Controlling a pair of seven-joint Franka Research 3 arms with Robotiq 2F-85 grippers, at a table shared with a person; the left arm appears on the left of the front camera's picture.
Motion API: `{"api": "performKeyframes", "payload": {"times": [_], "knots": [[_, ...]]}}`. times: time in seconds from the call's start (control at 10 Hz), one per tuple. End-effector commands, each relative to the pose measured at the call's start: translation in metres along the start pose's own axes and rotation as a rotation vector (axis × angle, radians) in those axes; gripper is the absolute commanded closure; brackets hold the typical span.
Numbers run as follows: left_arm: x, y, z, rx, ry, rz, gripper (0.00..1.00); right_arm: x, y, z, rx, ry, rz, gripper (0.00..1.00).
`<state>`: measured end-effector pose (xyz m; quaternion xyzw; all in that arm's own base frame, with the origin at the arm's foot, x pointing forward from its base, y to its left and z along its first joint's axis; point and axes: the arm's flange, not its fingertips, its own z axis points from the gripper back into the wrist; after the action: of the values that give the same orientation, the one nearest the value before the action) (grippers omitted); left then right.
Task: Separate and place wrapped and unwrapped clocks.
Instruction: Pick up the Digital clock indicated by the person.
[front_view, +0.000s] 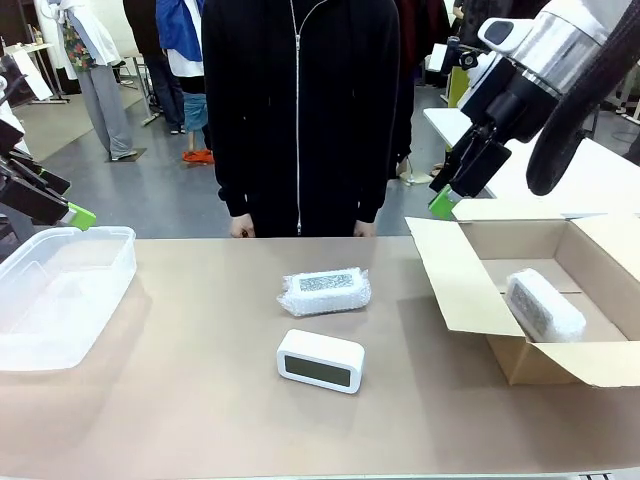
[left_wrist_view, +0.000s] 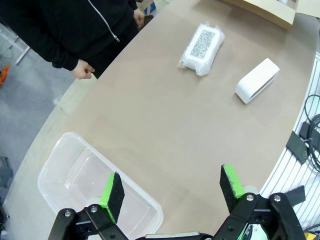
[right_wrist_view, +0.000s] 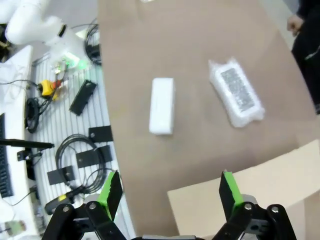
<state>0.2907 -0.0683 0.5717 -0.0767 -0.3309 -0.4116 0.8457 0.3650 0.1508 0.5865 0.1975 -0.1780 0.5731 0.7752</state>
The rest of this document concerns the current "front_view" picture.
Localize white board on stand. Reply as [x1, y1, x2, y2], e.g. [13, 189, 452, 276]
[9, 47, 71, 105]

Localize open cardboard box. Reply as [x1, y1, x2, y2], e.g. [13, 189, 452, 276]
[403, 199, 640, 389]

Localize person's right forearm black sleeve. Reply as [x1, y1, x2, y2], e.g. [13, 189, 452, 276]
[207, 99, 257, 220]

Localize white round stand base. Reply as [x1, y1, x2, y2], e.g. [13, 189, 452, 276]
[397, 154, 436, 187]

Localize clear plastic storage container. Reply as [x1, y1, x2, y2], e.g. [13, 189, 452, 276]
[0, 225, 138, 372]

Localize yellow-green panel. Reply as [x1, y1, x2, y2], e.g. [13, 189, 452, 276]
[447, 64, 471, 109]

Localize bubble-wrapped white clock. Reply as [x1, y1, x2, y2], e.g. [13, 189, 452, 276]
[275, 267, 372, 319]
[503, 267, 587, 344]

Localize long white table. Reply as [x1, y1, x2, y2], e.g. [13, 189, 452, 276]
[423, 106, 640, 221]

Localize white digital alarm clock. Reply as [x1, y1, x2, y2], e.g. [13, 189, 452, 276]
[275, 328, 366, 396]

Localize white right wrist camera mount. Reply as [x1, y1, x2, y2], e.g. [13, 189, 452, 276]
[462, 47, 504, 104]

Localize black braided cable sleeve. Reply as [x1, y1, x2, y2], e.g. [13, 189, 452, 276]
[526, 0, 640, 197]

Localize person dark jacket blue jeans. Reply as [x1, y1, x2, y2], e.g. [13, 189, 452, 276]
[123, 0, 186, 136]

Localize mannequin floral shirt grey trousers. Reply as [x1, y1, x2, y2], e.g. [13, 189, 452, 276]
[39, 0, 139, 162]

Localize person's left forearm black sleeve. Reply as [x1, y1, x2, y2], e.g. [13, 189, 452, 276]
[355, 99, 415, 225]

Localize mannequin blue white clothes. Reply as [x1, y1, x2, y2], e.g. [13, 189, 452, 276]
[155, 0, 209, 151]

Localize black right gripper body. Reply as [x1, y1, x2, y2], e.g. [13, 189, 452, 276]
[460, 62, 557, 145]

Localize person's black zip hoodie torso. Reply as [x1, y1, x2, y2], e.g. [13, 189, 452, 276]
[202, 0, 416, 239]

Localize person's right hand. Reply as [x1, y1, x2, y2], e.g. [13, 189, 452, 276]
[229, 213, 257, 239]

